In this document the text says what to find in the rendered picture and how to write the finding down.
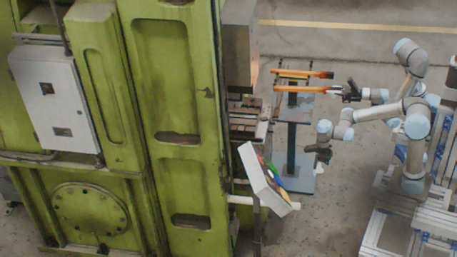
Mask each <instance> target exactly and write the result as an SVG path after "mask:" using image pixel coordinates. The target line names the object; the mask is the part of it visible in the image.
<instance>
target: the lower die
mask: <svg viewBox="0 0 457 257"><path fill-rule="evenodd" d="M228 111H235V112H244V113H254V114H258V119H257V118H254V117H245V116H230V124H231V134H232V135H236V134H237V131H236V127H237V124H238V135H239V136H244V125H246V128H245V134H246V136H247V137H256V132H257V128H258V122H259V119H260V112H259V109H256V110H255V109H253V108H243V107H242V109H241V107H235V108H234V107H233V106H229V107H228Z"/></svg>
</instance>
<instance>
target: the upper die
mask: <svg viewBox="0 0 457 257"><path fill-rule="evenodd" d="M257 78H258V63H257V67H256V73H255V76H254V78H253V84H252V86H251V87H247V86H228V85H227V92H230V94H249V95H253V94H254V90H255V87H256V81H257Z"/></svg>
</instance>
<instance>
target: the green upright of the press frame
mask: <svg viewBox="0 0 457 257"><path fill-rule="evenodd" d="M116 5H117V9H118V13H119V20H120V24H121V31H122V32H123V35H124V42H125V46H126V53H127V56H128V60H129V67H130V71H131V77H132V78H133V82H134V89H135V92H136V100H137V104H138V108H139V114H140V119H141V125H143V130H144V136H145V140H146V146H147V151H148V154H149V160H150V164H151V171H152V174H153V178H154V181H155V185H156V192H157V195H158V199H159V205H160V209H161V215H162V219H163V222H164V226H165V229H166V236H167V240H168V243H169V252H170V256H173V257H233V251H232V241H231V236H229V233H228V224H229V222H230V219H231V212H230V211H229V204H230V203H227V196H228V194H229V192H228V191H227V192H226V193H225V189H226V183H225V181H224V175H225V177H227V173H226V171H227V170H225V167H224V165H222V161H223V157H225V159H226V156H225V149H224V143H223V139H224V136H223V129H222V120H221V118H220V113H221V102H220V93H219V85H218V77H216V74H217V67H216V50H215V41H213V38H214V23H213V15H212V6H211V0H116ZM222 150H224V155H223V152H222Z"/></svg>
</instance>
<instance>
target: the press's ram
mask: <svg viewBox="0 0 457 257"><path fill-rule="evenodd" d="M221 20H222V27H223V36H224V56H225V66H226V85H228V86H247V87H251V86H252V84H253V78H254V76H255V73H256V67H257V63H258V58H259V32H258V0H225V2H224V6H223V8H222V11H221Z"/></svg>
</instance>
